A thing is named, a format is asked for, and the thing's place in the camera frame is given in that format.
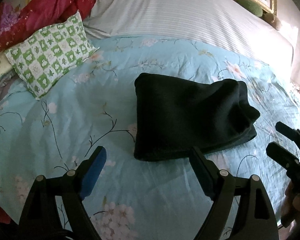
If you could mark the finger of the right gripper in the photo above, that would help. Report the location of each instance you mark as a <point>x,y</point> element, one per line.
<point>291,134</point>
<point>280,155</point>

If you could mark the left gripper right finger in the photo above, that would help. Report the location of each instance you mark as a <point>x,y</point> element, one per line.
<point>255,218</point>

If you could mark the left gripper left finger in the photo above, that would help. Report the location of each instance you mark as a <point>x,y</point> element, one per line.
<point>54,207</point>

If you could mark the black pants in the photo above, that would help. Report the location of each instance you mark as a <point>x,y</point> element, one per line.
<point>175,115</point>

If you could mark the person right hand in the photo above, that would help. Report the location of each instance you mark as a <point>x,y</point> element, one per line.
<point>292,200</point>

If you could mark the brown plush toy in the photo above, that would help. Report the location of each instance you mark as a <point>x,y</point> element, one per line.
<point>272,20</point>

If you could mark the light blue floral quilt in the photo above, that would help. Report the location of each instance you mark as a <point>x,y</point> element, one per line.
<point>95,104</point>

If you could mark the green plush toy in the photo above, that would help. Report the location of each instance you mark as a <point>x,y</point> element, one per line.
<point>251,6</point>

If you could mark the green white checkered pillow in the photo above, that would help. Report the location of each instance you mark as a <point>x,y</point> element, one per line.
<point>51,52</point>

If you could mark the white striped bed sheet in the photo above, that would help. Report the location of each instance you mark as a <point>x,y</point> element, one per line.
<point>222,23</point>

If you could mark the red floral blanket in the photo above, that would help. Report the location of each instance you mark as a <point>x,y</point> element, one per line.
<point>17,26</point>

